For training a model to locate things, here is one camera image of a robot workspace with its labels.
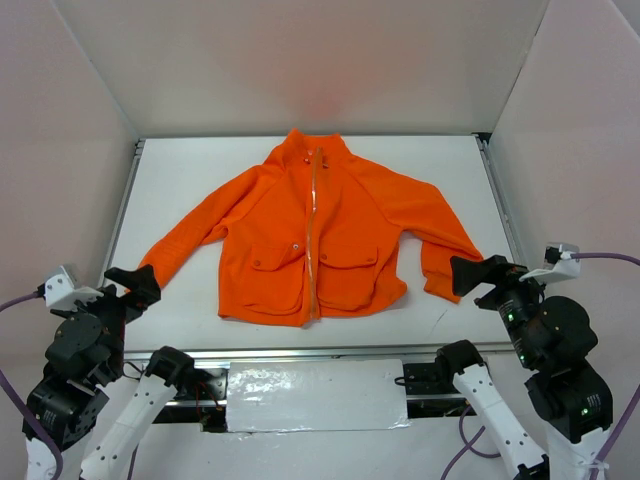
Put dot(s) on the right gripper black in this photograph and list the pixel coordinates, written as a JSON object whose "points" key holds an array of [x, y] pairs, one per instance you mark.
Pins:
{"points": [[500, 279]]}

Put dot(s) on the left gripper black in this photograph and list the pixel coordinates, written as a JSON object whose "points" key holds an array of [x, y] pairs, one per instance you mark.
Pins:
{"points": [[114, 296]]}

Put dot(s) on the orange zip jacket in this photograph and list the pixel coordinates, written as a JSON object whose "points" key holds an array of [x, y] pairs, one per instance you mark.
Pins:
{"points": [[314, 232]]}

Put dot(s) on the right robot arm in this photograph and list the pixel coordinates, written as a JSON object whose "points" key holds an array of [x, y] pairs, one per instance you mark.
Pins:
{"points": [[551, 336]]}

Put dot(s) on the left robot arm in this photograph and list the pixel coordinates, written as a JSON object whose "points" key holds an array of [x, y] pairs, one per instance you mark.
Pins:
{"points": [[61, 415]]}

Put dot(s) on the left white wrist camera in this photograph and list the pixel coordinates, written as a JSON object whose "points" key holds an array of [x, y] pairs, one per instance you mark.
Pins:
{"points": [[62, 290]]}

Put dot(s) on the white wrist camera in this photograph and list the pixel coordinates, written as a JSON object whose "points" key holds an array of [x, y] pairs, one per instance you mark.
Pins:
{"points": [[558, 265], [62, 290]]}

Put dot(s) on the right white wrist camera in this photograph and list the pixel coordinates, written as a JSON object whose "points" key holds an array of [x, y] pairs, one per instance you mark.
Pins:
{"points": [[558, 265]]}

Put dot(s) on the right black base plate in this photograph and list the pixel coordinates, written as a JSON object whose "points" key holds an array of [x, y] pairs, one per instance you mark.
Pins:
{"points": [[428, 394]]}

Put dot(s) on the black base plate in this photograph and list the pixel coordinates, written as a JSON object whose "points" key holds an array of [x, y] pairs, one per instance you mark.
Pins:
{"points": [[428, 394], [203, 403]]}

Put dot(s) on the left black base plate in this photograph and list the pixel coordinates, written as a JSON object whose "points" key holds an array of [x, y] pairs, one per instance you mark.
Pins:
{"points": [[203, 403]]}

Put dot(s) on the aluminium table frame rail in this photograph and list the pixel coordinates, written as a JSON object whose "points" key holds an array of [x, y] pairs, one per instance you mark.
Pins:
{"points": [[169, 176]]}

